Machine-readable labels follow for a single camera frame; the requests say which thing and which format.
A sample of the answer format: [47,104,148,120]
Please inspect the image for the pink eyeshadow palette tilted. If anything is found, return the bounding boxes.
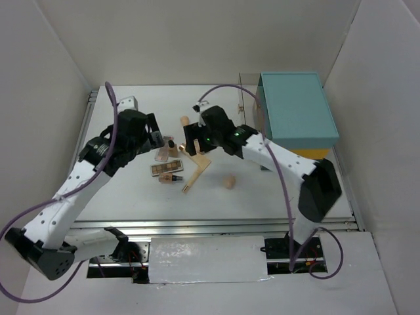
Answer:
[154,136,174,163]

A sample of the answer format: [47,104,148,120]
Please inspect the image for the beige foundation tube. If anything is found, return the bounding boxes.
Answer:
[178,143,211,171]
[182,163,209,194]

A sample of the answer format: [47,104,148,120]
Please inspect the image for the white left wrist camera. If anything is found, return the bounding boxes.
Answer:
[117,96,138,113]

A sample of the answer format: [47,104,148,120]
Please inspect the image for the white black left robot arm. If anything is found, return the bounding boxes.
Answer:
[5,96,163,280]

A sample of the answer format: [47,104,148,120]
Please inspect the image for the aluminium table frame rails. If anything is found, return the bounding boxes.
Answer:
[72,88,365,236]

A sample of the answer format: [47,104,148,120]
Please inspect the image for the clear top drawer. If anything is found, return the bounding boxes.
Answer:
[238,73,261,131]

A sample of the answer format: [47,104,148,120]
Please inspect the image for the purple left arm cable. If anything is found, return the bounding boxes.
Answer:
[0,81,119,303]

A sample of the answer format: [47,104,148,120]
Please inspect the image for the white foam front panel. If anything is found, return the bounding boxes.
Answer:
[148,236,268,284]

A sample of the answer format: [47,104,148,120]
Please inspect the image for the long eyeshadow palette horizontal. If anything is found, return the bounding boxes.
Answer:
[150,159,184,177]

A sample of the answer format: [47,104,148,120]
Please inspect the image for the lying foundation bottle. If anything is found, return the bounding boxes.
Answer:
[158,173,184,184]

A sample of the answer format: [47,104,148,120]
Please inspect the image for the teal yellow drawer cabinet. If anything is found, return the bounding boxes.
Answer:
[253,72,339,160]

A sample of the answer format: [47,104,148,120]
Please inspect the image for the beige makeup sponge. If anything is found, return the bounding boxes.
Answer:
[224,175,236,190]
[180,115,190,127]

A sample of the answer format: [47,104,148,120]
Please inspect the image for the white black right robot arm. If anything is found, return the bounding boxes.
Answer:
[184,103,342,257]

